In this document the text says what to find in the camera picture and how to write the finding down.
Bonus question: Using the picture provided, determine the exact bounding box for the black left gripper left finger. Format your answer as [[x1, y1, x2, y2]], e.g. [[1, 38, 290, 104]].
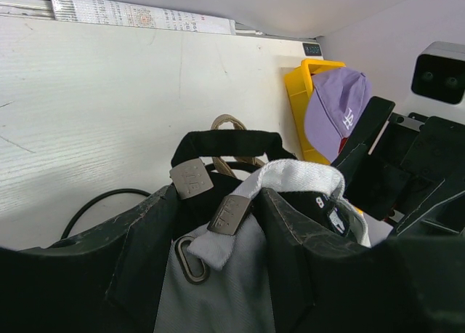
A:
[[1, 185, 178, 332]]

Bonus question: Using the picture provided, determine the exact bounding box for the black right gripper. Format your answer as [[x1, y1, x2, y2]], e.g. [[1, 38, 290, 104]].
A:
[[331, 97, 464, 235]]

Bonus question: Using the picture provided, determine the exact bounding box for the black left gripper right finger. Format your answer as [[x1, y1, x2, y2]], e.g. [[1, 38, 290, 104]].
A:
[[259, 189, 464, 332]]

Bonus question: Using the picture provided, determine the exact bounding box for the dark red baseball cap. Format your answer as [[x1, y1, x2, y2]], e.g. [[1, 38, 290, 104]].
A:
[[338, 137, 348, 154]]

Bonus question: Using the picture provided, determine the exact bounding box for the purple baseball cap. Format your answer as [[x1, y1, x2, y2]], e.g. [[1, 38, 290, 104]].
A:
[[304, 67, 371, 162]]

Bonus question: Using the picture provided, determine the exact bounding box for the white baseball cap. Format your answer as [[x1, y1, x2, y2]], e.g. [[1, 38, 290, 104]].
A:
[[154, 159, 370, 332]]

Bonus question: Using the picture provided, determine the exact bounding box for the black baseball cap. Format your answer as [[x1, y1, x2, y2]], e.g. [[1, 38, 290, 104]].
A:
[[171, 129, 355, 241]]

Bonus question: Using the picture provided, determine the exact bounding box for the beige baseball cap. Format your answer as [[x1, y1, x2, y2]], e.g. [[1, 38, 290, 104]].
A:
[[211, 114, 264, 178]]

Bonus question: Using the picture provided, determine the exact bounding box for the yellow plastic tray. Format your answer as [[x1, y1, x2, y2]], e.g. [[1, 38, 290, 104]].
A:
[[284, 59, 346, 164]]

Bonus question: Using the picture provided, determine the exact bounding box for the dark label sticker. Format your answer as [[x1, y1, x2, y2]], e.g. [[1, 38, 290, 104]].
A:
[[302, 42, 323, 57]]

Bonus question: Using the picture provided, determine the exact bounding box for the white printed paper strip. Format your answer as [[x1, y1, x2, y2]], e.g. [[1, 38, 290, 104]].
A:
[[50, 0, 235, 35]]

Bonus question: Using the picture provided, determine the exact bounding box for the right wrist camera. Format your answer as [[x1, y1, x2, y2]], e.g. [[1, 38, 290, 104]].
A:
[[399, 41, 464, 123]]

